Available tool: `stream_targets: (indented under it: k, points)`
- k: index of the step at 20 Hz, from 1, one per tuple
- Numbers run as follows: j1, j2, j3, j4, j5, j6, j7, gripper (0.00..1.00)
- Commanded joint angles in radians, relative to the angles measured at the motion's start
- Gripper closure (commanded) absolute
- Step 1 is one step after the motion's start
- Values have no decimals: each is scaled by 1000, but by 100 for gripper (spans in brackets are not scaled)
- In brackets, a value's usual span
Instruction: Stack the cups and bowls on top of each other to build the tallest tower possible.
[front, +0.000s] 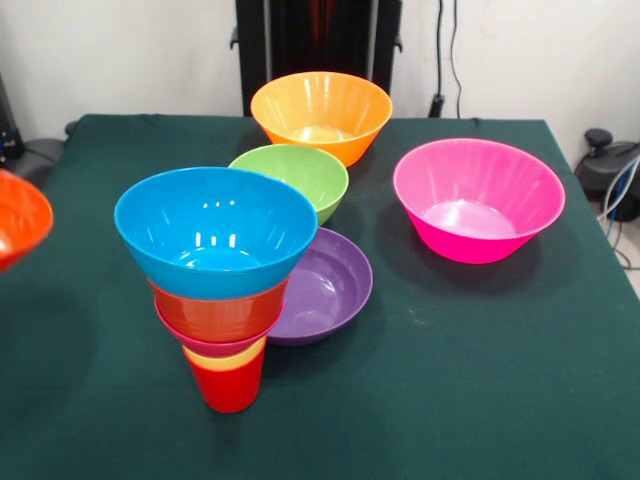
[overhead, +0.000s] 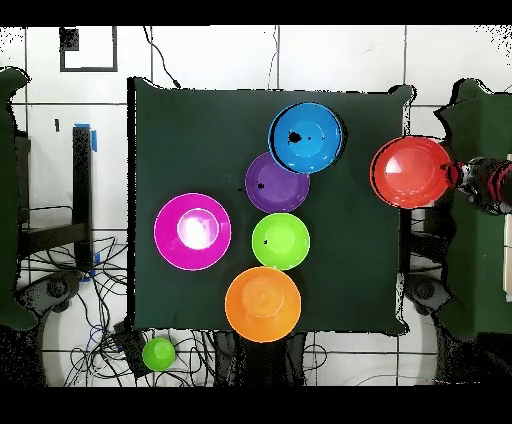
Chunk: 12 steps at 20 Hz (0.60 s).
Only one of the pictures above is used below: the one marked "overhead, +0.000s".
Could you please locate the dark green table cloth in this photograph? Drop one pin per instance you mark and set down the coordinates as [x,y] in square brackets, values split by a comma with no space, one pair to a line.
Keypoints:
[200,136]

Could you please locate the blue bowl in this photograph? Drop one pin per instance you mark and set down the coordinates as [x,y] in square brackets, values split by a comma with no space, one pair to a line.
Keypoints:
[308,148]

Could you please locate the green covered side table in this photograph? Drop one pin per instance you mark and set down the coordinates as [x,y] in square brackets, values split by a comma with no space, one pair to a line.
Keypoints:
[6,200]
[480,264]

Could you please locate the large light orange bowl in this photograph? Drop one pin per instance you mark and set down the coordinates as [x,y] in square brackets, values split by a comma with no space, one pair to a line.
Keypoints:
[264,304]

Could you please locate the small green round bowl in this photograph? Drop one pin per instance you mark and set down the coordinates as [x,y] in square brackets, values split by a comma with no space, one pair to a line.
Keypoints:
[158,354]

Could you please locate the black metal stand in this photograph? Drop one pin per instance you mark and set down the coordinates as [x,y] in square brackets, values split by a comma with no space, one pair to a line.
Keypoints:
[82,200]

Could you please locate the large red-orange bowl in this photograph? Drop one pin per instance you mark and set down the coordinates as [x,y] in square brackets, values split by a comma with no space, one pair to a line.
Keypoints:
[408,172]

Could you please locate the black square floor frame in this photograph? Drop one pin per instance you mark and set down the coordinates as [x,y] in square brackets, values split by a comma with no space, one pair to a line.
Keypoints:
[70,38]

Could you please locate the large magenta bowl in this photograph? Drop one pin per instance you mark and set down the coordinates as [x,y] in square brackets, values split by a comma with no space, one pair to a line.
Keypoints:
[172,232]

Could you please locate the purple bowl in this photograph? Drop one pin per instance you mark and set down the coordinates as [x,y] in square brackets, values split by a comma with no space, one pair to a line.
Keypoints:
[276,190]

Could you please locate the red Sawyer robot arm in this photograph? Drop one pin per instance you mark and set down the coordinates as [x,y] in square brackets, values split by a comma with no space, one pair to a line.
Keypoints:
[492,184]

